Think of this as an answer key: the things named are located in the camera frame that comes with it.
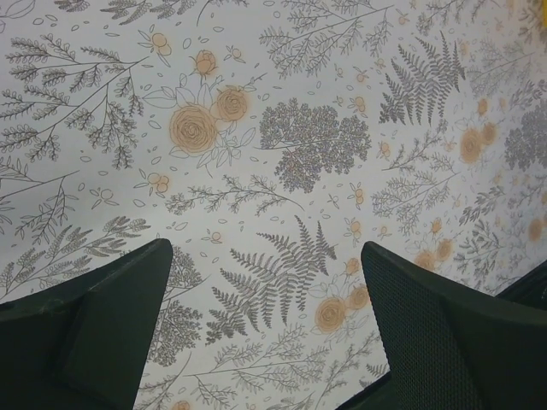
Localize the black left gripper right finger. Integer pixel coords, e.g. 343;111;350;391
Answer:
361;242;546;409

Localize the floral patterned table mat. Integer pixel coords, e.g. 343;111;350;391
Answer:
1;1;546;409

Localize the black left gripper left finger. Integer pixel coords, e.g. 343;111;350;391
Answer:
1;238;172;409

